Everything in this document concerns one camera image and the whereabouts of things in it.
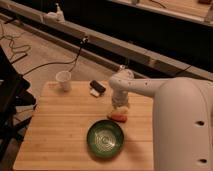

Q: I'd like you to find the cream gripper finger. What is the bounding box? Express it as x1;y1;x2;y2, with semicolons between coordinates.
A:
107;106;128;117

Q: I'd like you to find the red-orange pepper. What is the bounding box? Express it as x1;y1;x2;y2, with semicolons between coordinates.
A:
107;114;127;123

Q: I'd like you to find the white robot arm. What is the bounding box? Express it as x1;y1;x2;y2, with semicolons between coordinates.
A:
109;69;213;171

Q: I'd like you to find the black and white sponge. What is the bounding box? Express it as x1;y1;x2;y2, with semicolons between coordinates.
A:
90;80;106;97

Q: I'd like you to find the green bowl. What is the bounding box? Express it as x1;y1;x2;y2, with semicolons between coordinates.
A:
87;120;124;159

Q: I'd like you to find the white paper cup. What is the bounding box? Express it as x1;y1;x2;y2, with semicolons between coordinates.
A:
55;71;71;91

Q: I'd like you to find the black cable on floor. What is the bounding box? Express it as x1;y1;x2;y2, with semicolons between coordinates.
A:
0;23;90;77

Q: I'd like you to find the white device on rail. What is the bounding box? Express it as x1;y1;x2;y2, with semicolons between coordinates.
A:
45;4;65;22

